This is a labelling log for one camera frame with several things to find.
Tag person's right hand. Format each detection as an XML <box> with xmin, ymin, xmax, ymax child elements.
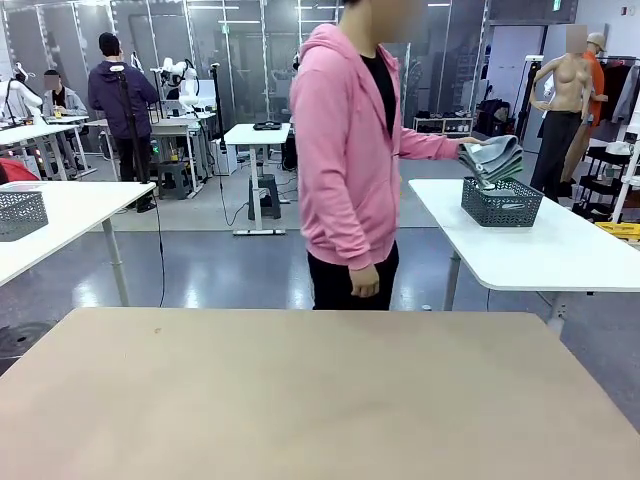
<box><xmin>349</xmin><ymin>264</ymin><xmax>381</xmax><ymax>299</ymax></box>

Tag light blue towel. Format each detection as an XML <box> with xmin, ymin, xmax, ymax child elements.
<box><xmin>458</xmin><ymin>133</ymin><xmax>525</xmax><ymax>174</ymax></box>

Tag grey plastic lattice basket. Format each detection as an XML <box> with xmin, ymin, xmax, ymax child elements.
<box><xmin>460</xmin><ymin>175</ymin><xmax>545</xmax><ymax>229</ymax></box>
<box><xmin>0</xmin><ymin>190</ymin><xmax>50</xmax><ymax>243</ymax></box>

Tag person's left forearm pink sleeve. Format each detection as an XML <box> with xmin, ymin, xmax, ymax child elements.
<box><xmin>399</xmin><ymin>127</ymin><xmax>464</xmax><ymax>162</ymax></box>

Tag person's right forearm pink sleeve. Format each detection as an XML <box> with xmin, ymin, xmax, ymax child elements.
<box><xmin>329</xmin><ymin>199</ymin><xmax>384</xmax><ymax>274</ymax></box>

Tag black bags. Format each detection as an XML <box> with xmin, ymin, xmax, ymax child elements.
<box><xmin>475</xmin><ymin>98</ymin><xmax>517</xmax><ymax>141</ymax></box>

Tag white shoe rack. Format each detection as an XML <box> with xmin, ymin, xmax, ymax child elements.
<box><xmin>412</xmin><ymin>109</ymin><xmax>475</xmax><ymax>155</ymax></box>

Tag black tripod with white head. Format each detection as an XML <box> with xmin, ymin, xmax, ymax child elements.
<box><xmin>503</xmin><ymin>54</ymin><xmax>545</xmax><ymax>183</ymax></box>
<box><xmin>109</xmin><ymin>63</ymin><xmax>166</xmax><ymax>209</ymax></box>

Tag bare mannequin with black trousers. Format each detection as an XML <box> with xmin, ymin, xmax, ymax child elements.
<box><xmin>528</xmin><ymin>24</ymin><xmax>599</xmax><ymax>202</ymax></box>

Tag black shelf cart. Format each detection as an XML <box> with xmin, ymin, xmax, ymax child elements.
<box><xmin>569</xmin><ymin>142</ymin><xmax>640</xmax><ymax>224</ymax></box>

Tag person in pink hoodie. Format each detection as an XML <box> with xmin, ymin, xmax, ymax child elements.
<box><xmin>289</xmin><ymin>0</ymin><xmax>469</xmax><ymax>311</ymax></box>

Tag mannequin in orange with hat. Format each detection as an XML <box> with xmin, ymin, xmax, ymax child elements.
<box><xmin>559</xmin><ymin>32</ymin><xmax>609</xmax><ymax>184</ymax></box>

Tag clothes rack with garments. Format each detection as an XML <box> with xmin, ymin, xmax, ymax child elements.
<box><xmin>597</xmin><ymin>54</ymin><xmax>640</xmax><ymax>126</ymax></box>

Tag yellow plastic crate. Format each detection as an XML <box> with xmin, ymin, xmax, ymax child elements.
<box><xmin>593</xmin><ymin>221</ymin><xmax>640</xmax><ymax>247</ymax></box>

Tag small white standing desk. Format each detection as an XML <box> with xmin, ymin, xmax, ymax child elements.
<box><xmin>223</xmin><ymin>122</ymin><xmax>292</xmax><ymax>237</ymax></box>

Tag white box on floor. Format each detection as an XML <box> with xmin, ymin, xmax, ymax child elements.
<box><xmin>209</xmin><ymin>138</ymin><xmax>239</xmax><ymax>177</ymax></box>

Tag dark grey step stool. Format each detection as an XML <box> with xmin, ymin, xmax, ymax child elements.
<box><xmin>158</xmin><ymin>160</ymin><xmax>191</xmax><ymax>201</ymax></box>

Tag thin black pole stand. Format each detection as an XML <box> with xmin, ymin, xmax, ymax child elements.
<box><xmin>209</xmin><ymin>62</ymin><xmax>227</xmax><ymax>156</ymax></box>

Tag white background workbench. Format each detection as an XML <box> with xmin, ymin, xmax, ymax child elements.
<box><xmin>84</xmin><ymin>112</ymin><xmax>219</xmax><ymax>196</ymax></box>

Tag white table with round leg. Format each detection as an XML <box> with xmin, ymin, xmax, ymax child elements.
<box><xmin>0</xmin><ymin>179</ymin><xmax>157</xmax><ymax>307</ymax></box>

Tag person in purple jacket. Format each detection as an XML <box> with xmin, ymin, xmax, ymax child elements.
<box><xmin>87</xmin><ymin>32</ymin><xmax>161</xmax><ymax>214</ymax></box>

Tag seated person in grey jacket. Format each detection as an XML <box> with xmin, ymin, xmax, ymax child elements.
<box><xmin>42</xmin><ymin>69</ymin><xmax>87</xmax><ymax>174</ymax></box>

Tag black floor plate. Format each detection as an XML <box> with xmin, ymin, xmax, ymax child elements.
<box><xmin>0</xmin><ymin>319</ymin><xmax>57</xmax><ymax>374</ymax></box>

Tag person in red top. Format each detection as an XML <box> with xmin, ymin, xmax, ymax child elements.
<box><xmin>0</xmin><ymin>157</ymin><xmax>40</xmax><ymax>184</ymax></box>

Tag white background work table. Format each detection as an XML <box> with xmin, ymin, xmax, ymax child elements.
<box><xmin>0</xmin><ymin>115</ymin><xmax>99</xmax><ymax>181</ymax></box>

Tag black floor cable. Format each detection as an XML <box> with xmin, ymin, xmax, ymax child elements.
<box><xmin>153</xmin><ymin>197</ymin><xmax>167</xmax><ymax>308</ymax></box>

